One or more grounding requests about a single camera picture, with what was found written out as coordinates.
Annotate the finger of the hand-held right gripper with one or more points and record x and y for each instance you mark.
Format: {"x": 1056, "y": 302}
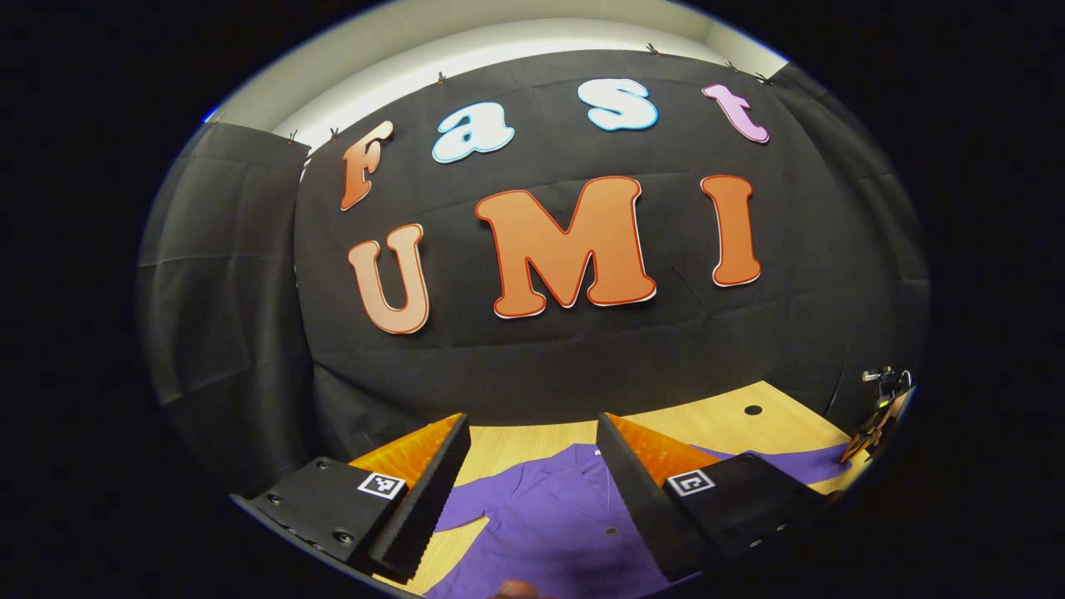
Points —
{"x": 874, "y": 426}

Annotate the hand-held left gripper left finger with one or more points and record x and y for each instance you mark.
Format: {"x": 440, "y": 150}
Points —
{"x": 428, "y": 499}

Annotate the purple shirt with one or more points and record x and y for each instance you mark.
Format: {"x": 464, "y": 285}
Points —
{"x": 549, "y": 524}

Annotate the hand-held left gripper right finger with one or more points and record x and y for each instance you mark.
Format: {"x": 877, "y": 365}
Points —
{"x": 636, "y": 499}

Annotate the black backdrop cloth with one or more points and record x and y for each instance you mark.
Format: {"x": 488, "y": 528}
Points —
{"x": 541, "y": 366}

